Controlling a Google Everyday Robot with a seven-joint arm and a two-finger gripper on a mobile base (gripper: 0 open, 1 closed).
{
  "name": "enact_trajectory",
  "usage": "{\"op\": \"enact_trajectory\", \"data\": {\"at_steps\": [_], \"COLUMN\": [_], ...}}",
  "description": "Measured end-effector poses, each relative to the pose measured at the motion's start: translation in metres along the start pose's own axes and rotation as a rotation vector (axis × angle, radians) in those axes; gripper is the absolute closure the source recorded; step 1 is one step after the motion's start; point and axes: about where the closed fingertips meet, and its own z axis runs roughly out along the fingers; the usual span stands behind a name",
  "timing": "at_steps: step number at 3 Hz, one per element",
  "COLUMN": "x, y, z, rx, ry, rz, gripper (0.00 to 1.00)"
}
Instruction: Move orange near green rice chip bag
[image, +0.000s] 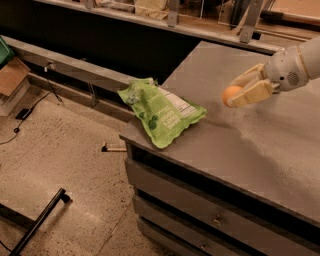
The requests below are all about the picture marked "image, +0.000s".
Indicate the grey drawer cabinet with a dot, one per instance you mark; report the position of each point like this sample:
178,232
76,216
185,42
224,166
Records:
220,198

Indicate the grey metal bracket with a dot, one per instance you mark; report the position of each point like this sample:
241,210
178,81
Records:
251,20
173,16

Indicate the green plastic bin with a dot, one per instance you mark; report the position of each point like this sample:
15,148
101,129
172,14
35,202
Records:
6,54

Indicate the brown cardboard box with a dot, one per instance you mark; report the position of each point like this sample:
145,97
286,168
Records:
13,85

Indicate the green rice chip bag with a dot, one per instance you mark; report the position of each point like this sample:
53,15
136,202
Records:
163,115

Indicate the black power adapter with cable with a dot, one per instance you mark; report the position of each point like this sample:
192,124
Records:
25,113

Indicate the grey low bench rail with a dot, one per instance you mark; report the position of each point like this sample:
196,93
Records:
92,75

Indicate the small wooden stick on floor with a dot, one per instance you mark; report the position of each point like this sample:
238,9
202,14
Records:
108,148

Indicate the grey metal bracket right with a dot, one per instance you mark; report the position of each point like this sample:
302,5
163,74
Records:
251,20

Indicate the orange fruit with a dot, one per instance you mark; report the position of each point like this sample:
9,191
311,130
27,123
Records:
229,93

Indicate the grey metal bracket left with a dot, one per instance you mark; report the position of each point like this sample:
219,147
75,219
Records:
173,16

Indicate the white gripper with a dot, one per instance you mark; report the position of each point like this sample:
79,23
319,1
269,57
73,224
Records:
285,70

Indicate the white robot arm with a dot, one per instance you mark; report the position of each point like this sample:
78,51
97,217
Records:
311,58

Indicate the black metal floor stand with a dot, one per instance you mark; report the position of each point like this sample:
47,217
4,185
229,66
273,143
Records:
31,226

